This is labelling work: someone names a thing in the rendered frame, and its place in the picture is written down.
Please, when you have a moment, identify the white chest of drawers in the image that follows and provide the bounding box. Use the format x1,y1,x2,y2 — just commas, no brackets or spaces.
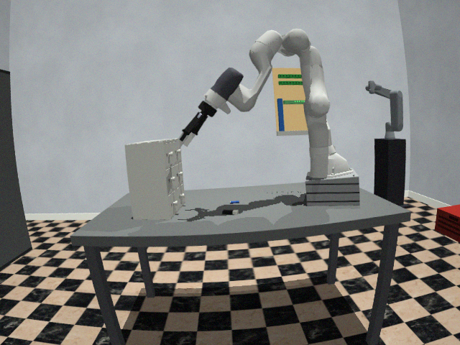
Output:
125,139,183,220

